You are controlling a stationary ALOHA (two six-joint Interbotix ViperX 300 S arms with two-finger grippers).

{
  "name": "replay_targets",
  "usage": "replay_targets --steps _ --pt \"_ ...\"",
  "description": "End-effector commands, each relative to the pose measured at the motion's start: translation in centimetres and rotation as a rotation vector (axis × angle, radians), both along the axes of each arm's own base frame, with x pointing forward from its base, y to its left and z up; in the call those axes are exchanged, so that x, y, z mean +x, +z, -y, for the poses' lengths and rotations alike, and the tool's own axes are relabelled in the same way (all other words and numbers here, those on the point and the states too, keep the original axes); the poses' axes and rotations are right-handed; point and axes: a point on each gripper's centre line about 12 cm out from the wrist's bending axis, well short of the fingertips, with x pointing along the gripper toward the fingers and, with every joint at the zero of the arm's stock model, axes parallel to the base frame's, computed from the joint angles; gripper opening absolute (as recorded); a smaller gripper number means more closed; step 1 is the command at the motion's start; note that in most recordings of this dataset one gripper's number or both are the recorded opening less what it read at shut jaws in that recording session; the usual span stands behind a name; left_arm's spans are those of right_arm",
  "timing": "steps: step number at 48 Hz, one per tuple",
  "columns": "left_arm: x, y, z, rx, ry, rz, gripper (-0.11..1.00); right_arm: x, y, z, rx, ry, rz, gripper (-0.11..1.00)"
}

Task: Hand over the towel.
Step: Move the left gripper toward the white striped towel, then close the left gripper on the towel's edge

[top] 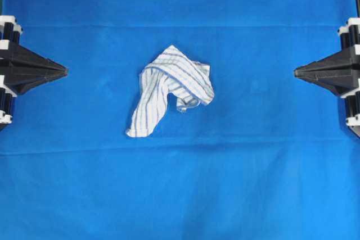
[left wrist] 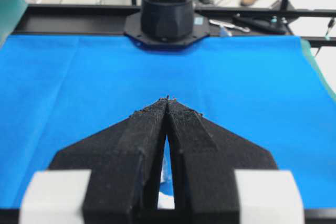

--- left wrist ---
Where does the black tool with teal knobs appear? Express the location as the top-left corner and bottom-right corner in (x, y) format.
(232, 15), (287, 35)

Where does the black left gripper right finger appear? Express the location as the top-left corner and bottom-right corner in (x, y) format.
(164, 98), (305, 224)

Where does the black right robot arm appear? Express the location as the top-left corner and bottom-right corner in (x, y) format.
(124, 0), (210, 50)

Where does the blue table cloth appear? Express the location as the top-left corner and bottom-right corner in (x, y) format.
(1, 35), (335, 208)

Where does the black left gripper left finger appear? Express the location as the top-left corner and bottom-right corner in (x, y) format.
(20, 97), (169, 224)

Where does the silver metal tool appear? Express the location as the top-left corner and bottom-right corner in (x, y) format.
(209, 19), (250, 33)

